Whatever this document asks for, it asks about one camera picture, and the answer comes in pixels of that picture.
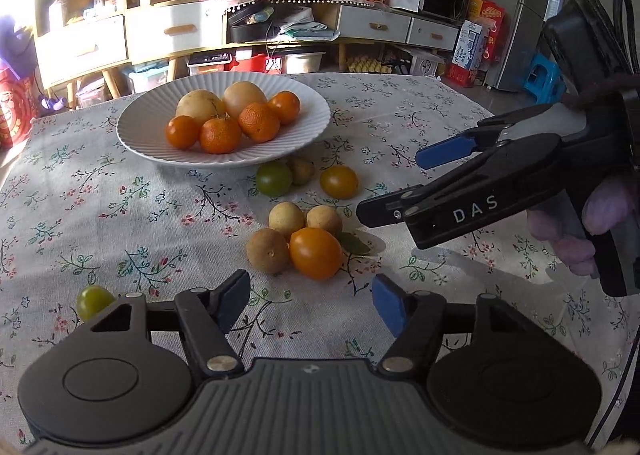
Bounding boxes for red yellow gift box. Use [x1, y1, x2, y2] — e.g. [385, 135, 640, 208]
[467, 0, 507, 36]

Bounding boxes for low cabinet with grey drawers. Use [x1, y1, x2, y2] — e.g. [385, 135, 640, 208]
[227, 0, 463, 73]

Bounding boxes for blue plastic stool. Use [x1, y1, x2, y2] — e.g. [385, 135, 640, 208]
[522, 52, 567, 106]

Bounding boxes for purple plush toy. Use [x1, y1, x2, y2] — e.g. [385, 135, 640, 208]
[0, 15, 38, 73]

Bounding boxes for white ribbed plate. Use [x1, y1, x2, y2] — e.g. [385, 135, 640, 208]
[116, 73, 332, 166]

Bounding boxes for person's right hand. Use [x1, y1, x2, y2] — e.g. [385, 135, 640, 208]
[529, 179, 637, 280]

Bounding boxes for green orange tomato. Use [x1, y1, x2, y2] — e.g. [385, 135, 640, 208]
[319, 165, 359, 200]

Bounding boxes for wooden shelf cabinet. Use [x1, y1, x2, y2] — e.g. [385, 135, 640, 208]
[34, 0, 128, 96]

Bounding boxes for round yellow passion fruit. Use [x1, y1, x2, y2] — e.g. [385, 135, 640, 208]
[222, 81, 268, 118]

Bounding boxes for white drawer cabinet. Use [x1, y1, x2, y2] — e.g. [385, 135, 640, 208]
[124, 0, 231, 86]

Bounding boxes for oval yellow passion fruit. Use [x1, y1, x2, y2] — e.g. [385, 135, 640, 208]
[175, 90, 227, 128]

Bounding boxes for round orange tomato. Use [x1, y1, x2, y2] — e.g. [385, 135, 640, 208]
[267, 91, 302, 126]

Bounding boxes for red floor box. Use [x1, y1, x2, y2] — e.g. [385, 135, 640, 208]
[444, 62, 478, 88]

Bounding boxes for egg tray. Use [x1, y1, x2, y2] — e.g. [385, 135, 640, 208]
[346, 55, 397, 74]

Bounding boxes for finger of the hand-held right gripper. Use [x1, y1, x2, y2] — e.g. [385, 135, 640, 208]
[415, 107, 548, 170]
[356, 132, 562, 231]

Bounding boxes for blue white carton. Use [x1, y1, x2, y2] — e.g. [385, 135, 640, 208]
[452, 20, 493, 70]

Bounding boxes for black storage box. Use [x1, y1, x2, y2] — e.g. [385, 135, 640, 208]
[227, 10, 275, 43]

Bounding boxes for oblong orange tomato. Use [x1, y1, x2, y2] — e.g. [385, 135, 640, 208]
[289, 227, 344, 281]

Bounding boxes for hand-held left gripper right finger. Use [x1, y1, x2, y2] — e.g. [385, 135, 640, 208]
[372, 274, 533, 378]

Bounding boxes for red round gift bucket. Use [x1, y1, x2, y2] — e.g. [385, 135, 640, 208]
[0, 62, 41, 150]

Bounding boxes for bumpy orange mandarin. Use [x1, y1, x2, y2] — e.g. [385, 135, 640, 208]
[238, 102, 281, 143]

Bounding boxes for clear storage box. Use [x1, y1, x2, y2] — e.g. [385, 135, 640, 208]
[187, 50, 233, 76]

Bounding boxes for silver refrigerator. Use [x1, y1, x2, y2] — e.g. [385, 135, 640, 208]
[482, 0, 568, 93]

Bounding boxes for folded clothes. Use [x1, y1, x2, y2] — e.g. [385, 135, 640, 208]
[277, 7, 341, 42]

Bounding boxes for brown longan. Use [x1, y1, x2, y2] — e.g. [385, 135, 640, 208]
[245, 228, 292, 275]
[268, 201, 306, 238]
[306, 205, 344, 238]
[287, 157, 316, 186]

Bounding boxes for white bucket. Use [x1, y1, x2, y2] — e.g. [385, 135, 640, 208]
[282, 51, 328, 74]

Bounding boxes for orange mandarin with stem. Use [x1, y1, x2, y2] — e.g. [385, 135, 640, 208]
[199, 116, 243, 154]

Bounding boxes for tangerine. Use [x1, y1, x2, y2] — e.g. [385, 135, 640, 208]
[165, 115, 202, 150]

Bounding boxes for white patterned box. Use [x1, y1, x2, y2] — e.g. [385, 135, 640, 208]
[409, 54, 447, 78]

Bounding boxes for clear plastic bin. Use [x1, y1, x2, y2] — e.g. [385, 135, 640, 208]
[75, 77, 108, 108]
[127, 60, 171, 94]

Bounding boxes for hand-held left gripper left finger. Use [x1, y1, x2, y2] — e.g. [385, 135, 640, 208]
[87, 270, 251, 379]

